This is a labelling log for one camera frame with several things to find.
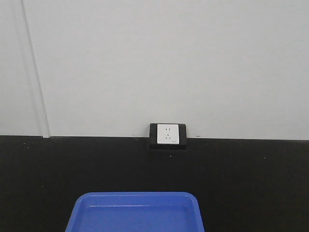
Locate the blue plastic tray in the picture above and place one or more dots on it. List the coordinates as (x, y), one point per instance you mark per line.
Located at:
(136, 212)

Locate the white wall power socket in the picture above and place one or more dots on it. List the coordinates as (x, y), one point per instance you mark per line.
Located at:
(167, 136)

